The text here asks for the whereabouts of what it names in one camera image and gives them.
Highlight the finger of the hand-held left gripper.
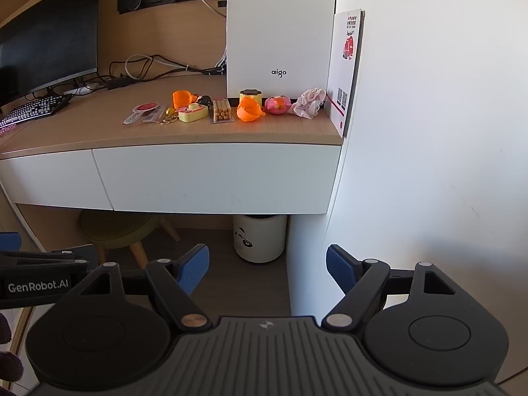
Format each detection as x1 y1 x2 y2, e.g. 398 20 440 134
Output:
0 244 99 266
0 232 21 253

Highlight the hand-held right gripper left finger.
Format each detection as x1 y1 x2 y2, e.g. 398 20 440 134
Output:
65 244 211 333

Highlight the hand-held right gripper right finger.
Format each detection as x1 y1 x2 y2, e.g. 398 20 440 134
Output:
322 244 468 333

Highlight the wide white drawer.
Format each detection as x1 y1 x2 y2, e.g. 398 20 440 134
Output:
91 143 343 215

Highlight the yellow green toy camera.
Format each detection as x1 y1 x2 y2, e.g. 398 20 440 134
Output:
178 104 209 123

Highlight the clear plastic packet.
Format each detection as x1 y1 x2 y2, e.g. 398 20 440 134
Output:
142 105 166 125

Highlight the biscuit sticks packet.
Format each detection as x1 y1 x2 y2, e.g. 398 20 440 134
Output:
210 96 236 125

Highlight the orange plastic funnel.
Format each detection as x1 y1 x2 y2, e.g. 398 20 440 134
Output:
236 96 266 124

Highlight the pink white cloth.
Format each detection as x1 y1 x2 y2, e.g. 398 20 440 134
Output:
287 87 328 120

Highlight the red white packet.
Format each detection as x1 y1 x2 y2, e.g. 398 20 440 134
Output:
122 102 160 127

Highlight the orange plastic cup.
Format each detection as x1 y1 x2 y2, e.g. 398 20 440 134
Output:
172 89 199 110

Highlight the pink round toy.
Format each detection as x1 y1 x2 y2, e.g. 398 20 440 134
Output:
263 95 293 116

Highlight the yellow cup with dark top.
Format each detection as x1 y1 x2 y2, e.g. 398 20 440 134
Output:
239 88 264 107

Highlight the white trash bin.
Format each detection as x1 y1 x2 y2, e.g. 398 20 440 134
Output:
233 213 288 265

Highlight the narrow white drawer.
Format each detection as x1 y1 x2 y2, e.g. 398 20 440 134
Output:
0 148 115 211

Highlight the green wooden stool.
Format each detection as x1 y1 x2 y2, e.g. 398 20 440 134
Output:
79 209 182 269

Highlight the black keyboard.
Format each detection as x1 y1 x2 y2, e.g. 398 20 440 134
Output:
0 94 72 129

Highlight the wooden desk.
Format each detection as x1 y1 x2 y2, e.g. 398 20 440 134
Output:
0 68 346 318

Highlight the white adapter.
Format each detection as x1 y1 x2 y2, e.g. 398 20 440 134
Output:
62 82 102 96

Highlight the white red printed card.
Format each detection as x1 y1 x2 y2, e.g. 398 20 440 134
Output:
323 8 367 139

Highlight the black computer monitor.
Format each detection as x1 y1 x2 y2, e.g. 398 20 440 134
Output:
0 0 103 110

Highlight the white computer case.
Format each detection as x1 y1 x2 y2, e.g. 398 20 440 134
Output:
225 0 339 102

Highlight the black cable bundle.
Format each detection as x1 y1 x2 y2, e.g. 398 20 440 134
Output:
97 53 228 90

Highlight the grey looped cable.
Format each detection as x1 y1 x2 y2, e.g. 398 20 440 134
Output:
124 53 191 80

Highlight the white plug cable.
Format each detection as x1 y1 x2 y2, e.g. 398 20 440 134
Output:
197 0 228 19

